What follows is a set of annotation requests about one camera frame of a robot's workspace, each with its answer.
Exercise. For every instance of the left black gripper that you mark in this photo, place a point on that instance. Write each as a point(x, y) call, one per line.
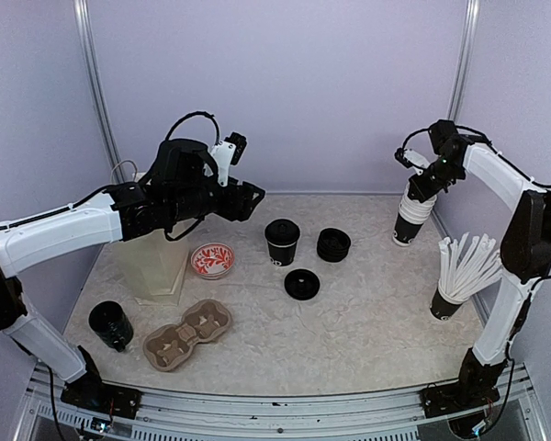
point(241, 194)

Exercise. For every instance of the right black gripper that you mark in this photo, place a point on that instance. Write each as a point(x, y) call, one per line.
point(425, 192)

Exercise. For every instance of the stack of paper cups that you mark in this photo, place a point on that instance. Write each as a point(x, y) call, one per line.
point(412, 214)

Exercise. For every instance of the brown cardboard cup carrier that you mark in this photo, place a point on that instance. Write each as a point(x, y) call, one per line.
point(171, 345)

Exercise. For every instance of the black lid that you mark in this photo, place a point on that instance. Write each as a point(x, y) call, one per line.
point(282, 232)
point(302, 284)

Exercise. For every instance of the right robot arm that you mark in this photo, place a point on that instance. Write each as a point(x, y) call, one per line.
point(524, 258)

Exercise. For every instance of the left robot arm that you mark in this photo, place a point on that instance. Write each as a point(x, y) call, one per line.
point(188, 180)

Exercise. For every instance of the red white patterned bowl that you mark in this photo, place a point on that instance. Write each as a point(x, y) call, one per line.
point(212, 260)

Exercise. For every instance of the bundle of white straws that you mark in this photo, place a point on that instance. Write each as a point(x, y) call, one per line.
point(467, 266)

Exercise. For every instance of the stack of black lids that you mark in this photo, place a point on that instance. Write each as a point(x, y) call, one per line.
point(333, 245)

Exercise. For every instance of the beige paper bag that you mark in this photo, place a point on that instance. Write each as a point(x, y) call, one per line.
point(153, 267)

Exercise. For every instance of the cup holding straws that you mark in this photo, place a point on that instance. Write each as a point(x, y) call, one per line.
point(443, 308)

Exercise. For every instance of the dark green black can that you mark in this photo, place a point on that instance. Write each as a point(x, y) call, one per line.
point(108, 320)

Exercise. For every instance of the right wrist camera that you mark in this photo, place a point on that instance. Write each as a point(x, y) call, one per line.
point(411, 159)

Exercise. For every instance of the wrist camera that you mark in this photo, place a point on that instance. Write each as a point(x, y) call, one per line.
point(411, 159)
point(225, 154)

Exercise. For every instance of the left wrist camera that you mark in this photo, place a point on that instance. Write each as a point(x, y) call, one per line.
point(225, 154)

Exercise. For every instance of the right corner metal post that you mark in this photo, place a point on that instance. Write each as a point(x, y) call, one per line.
point(464, 59)

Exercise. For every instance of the corner metal post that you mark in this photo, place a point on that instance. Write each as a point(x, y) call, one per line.
point(83, 23)
point(464, 59)

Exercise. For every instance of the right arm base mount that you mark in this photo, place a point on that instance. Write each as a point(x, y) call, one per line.
point(474, 387)

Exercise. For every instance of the aluminium front rail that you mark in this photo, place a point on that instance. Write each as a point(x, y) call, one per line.
point(169, 415)

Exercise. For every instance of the left corner metal post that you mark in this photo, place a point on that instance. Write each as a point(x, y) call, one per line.
point(83, 23)

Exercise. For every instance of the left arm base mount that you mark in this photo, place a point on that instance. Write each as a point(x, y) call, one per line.
point(90, 392)

